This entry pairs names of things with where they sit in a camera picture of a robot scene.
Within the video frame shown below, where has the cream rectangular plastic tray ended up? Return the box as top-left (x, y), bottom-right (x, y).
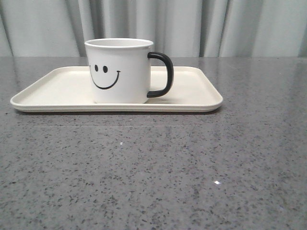
top-left (11, 66), bottom-right (223, 113)

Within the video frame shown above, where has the white smiley mug black handle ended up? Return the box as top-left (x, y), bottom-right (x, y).
top-left (84, 38), bottom-right (174, 104)

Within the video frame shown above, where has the grey pleated curtain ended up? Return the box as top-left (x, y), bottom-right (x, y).
top-left (0, 0), bottom-right (307, 57)

